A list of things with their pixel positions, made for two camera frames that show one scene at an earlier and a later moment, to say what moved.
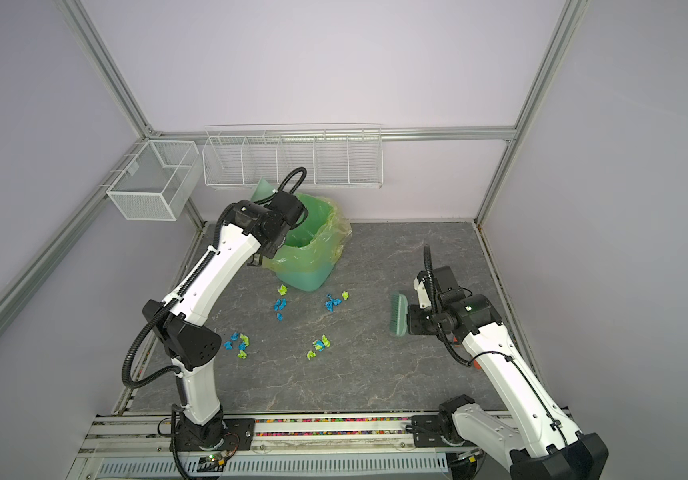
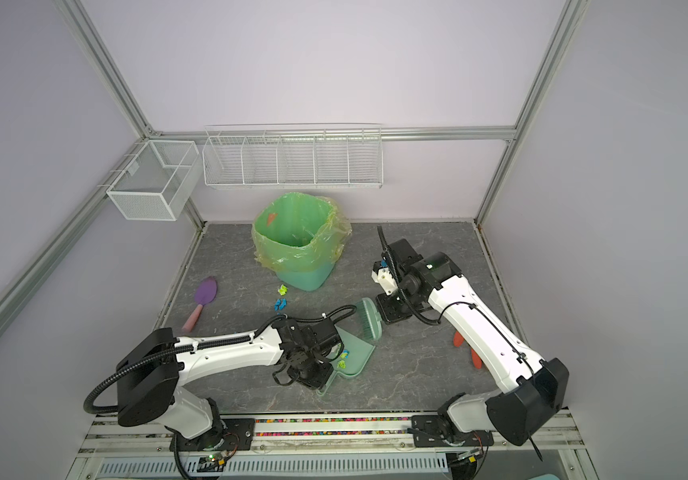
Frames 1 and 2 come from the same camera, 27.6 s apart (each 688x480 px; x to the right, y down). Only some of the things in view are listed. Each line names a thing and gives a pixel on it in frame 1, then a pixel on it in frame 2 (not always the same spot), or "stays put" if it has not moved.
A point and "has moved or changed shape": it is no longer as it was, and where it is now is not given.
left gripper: x=269 y=254 → x=316 y=383
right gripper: x=415 y=325 → x=388 y=314
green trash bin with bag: x=306 y=259 stays put
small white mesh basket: x=156 y=183 stays put
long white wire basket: x=331 y=155 stays put
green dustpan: x=264 y=192 → x=353 y=362
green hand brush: x=398 y=314 has moved or changed shape
